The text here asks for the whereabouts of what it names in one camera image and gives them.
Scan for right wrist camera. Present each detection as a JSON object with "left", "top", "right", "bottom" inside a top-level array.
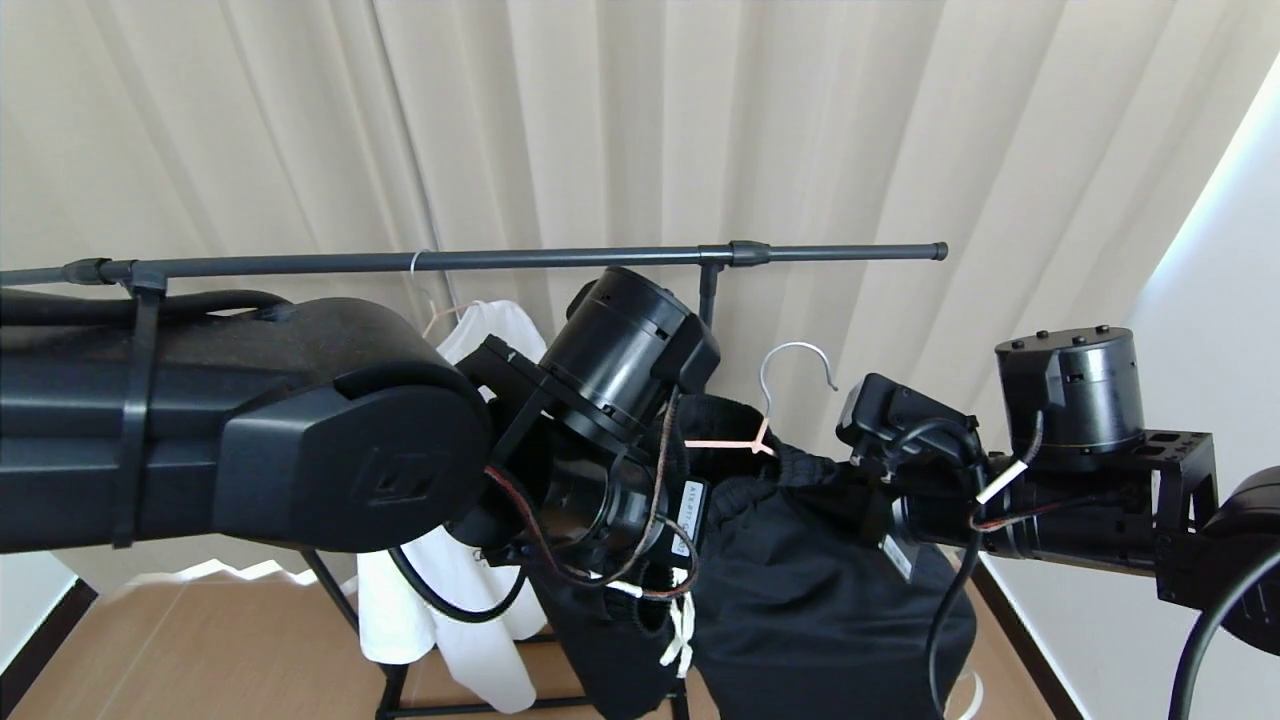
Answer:
[{"left": 835, "top": 373, "right": 986, "bottom": 491}]

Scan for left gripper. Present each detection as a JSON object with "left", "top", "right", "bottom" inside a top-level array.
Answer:
[{"left": 600, "top": 470, "right": 711, "bottom": 591}]

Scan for black clothes rack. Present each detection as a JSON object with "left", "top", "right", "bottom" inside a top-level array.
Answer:
[{"left": 0, "top": 240, "right": 949, "bottom": 720}]

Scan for beige curtain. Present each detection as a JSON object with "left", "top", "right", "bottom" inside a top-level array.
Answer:
[{"left": 0, "top": 0, "right": 1280, "bottom": 591}]

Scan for pink clothes hanger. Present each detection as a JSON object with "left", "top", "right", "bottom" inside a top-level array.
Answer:
[
  {"left": 410, "top": 250, "right": 466, "bottom": 341},
  {"left": 685, "top": 342, "right": 839, "bottom": 458}
]

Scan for white laundry basket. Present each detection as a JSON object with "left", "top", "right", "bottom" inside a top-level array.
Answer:
[{"left": 940, "top": 668, "right": 986, "bottom": 720}]

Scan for black garment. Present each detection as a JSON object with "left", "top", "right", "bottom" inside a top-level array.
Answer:
[{"left": 530, "top": 393, "right": 979, "bottom": 720}]

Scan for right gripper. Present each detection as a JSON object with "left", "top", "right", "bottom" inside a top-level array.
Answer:
[{"left": 880, "top": 470, "right": 1161, "bottom": 581}]

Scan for white printed shirt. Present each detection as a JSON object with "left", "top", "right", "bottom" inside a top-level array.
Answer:
[{"left": 355, "top": 300, "right": 551, "bottom": 713}]

